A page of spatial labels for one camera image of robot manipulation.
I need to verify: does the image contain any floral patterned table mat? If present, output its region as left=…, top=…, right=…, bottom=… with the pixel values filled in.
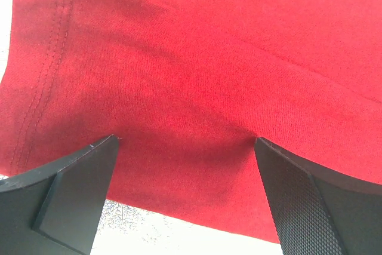
left=0, top=0, right=284, bottom=255

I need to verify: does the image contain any red t-shirt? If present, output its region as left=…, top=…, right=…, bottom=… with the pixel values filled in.
left=1, top=0, right=381, bottom=242

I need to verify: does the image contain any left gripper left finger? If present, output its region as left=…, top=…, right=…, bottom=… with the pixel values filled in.
left=1, top=136, right=119, bottom=254

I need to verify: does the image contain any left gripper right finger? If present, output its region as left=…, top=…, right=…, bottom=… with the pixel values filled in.
left=254, top=137, right=381, bottom=255

